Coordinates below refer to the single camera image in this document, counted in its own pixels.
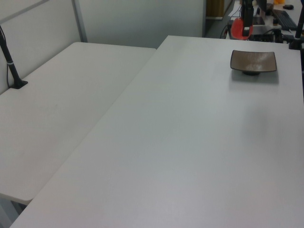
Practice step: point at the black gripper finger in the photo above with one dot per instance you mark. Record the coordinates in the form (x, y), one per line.
(248, 19)
(242, 7)

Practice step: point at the red apple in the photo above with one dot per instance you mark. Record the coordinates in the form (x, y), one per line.
(237, 29)

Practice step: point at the square brown ceramic plate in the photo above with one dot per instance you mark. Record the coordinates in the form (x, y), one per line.
(253, 61)

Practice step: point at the grey electronics box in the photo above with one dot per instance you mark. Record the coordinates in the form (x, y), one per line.
(261, 29)

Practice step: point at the yellowish wooden cabinet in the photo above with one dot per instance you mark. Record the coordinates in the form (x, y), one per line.
(215, 8)

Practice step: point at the orange desk object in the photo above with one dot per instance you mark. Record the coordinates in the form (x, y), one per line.
(279, 1)

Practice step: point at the black computer keyboard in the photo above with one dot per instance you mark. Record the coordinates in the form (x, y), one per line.
(286, 20)

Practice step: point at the black computer mouse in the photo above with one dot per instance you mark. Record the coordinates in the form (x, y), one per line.
(288, 6)

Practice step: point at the black camera stand pole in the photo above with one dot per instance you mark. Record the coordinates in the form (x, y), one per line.
(299, 23)
(9, 61)

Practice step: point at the grey metal partition post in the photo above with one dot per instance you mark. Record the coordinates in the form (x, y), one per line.
(79, 21)

